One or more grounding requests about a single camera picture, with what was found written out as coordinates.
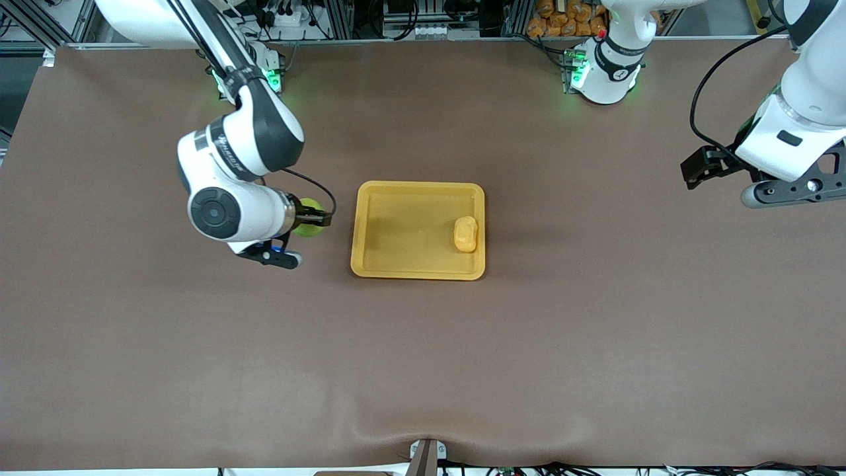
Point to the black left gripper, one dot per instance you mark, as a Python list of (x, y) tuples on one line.
[(719, 165)]

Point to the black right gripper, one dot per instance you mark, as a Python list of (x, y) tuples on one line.
[(306, 215)]

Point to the green apple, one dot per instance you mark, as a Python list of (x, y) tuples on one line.
[(307, 231)]

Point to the yellow potato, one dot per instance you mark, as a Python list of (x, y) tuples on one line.
[(465, 235)]

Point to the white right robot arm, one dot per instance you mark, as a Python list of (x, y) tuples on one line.
[(251, 132)]

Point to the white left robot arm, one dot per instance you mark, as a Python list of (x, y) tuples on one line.
[(615, 66)]

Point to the yellow plastic tray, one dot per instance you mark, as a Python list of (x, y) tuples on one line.
[(410, 231)]

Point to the large table cover mat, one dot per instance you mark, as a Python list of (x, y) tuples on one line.
[(198, 363)]

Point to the white power strip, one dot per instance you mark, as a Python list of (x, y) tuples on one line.
[(291, 20)]

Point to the orange packaged snacks pile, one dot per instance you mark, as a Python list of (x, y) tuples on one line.
[(562, 23)]

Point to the aluminium table edge rail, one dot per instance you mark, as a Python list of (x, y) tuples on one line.
[(396, 41)]

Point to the aluminium frame strut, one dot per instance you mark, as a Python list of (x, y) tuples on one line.
[(39, 26)]

